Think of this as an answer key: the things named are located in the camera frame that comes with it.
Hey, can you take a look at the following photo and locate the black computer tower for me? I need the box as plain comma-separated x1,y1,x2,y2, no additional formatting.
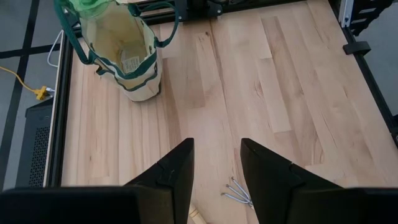
14,98,56,188

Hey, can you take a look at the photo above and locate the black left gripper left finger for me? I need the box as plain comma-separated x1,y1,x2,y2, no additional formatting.
0,137,195,224

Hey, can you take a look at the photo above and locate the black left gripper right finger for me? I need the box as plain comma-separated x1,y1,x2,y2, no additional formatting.
240,138,398,224

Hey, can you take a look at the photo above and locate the beige green-trimmed gardening bag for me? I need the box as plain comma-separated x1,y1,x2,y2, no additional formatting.
53,0,180,103

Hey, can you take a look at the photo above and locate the yellow extension cord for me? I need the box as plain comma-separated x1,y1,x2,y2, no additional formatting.
0,65,51,101

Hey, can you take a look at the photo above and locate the white cable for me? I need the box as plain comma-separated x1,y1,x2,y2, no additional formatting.
46,29,65,68

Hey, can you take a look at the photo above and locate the black slotted bracket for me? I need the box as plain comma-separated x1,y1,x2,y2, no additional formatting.
349,0,395,37

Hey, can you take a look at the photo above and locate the black aluminium rig frame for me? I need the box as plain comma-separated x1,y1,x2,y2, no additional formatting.
43,0,398,188

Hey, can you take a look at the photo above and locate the green plastic spray bottle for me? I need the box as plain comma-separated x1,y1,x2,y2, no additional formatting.
68,0,115,19

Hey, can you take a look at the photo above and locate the wooden-handled hand fork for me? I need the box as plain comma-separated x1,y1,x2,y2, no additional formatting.
188,203,208,224

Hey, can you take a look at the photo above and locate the black table edge clamp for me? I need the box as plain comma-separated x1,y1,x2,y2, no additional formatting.
342,40,372,56

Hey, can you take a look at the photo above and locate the silver aluminium bracket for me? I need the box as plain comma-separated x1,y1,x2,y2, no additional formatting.
338,0,356,29

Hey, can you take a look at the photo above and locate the wooden-handled wire cultivator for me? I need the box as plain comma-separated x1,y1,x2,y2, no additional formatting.
220,176,254,208

